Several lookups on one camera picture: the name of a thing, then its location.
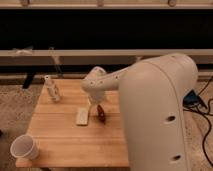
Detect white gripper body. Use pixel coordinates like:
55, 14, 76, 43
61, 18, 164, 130
88, 91, 106, 111

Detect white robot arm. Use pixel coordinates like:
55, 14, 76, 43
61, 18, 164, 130
82, 53, 198, 171

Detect white sponge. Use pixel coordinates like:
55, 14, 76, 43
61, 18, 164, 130
76, 107, 89, 126

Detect white plastic bottle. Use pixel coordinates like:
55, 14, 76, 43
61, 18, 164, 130
44, 75, 60, 102

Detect black table leg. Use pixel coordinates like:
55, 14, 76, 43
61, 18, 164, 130
22, 72, 36, 89

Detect white paper cup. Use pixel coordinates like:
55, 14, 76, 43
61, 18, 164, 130
10, 134, 39, 160

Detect blue box on floor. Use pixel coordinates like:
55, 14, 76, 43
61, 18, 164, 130
183, 90, 199, 107

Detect black cables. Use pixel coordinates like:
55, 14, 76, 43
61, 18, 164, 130
182, 75, 213, 168

